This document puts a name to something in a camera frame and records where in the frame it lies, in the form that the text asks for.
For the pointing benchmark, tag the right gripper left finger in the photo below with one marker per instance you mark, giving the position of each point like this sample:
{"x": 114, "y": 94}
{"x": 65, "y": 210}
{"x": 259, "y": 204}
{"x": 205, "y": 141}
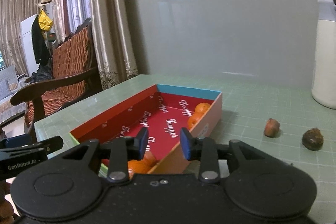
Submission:
{"x": 119, "y": 152}

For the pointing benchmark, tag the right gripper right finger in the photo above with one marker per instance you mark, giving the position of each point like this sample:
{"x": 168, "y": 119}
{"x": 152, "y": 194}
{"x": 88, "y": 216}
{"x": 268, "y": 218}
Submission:
{"x": 209, "y": 153}

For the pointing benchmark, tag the orange mandarin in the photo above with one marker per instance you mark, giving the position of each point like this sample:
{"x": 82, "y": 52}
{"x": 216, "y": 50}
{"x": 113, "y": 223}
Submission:
{"x": 194, "y": 119}
{"x": 202, "y": 107}

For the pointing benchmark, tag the colourful red-lined cardboard box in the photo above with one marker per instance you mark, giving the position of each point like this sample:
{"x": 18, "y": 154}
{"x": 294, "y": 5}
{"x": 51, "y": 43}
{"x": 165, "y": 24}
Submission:
{"x": 163, "y": 110}

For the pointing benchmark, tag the grey sofa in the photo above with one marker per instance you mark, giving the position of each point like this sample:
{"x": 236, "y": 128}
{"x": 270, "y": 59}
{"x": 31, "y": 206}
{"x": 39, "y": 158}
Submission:
{"x": 10, "y": 84}

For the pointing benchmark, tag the reddish brown small fruit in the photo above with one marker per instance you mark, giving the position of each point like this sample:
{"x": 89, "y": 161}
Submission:
{"x": 272, "y": 128}

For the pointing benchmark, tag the white refrigerator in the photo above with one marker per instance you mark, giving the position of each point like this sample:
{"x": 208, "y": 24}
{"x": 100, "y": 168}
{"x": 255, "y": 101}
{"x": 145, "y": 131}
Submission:
{"x": 27, "y": 43}

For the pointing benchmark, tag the green grid table mat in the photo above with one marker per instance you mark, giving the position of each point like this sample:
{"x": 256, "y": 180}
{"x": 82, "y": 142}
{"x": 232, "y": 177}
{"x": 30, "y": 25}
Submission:
{"x": 246, "y": 107}

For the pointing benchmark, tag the wooden bench orange cushion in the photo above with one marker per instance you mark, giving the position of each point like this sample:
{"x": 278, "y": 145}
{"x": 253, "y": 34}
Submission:
{"x": 75, "y": 77}

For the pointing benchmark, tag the black hanging coat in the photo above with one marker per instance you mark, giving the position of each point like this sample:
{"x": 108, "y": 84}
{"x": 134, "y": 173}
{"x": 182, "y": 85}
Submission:
{"x": 41, "y": 53}

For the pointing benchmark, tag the dark brown wrinkled fruit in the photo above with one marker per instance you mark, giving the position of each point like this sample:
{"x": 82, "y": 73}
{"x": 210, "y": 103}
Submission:
{"x": 313, "y": 139}

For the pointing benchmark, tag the beige satin curtain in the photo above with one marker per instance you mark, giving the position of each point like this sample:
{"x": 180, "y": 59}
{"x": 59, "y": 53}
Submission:
{"x": 112, "y": 42}

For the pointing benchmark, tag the yellow bag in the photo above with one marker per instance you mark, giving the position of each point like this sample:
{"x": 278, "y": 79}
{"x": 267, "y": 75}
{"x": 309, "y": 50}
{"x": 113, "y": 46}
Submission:
{"x": 45, "y": 22}

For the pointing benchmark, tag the cream thermos jug blue lid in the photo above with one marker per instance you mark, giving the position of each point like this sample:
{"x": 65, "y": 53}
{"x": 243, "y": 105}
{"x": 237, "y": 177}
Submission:
{"x": 323, "y": 84}

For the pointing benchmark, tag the straw hat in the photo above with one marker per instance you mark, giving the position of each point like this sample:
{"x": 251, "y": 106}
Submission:
{"x": 44, "y": 3}

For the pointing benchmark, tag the far pleated curtain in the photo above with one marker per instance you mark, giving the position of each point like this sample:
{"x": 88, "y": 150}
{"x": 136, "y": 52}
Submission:
{"x": 12, "y": 13}

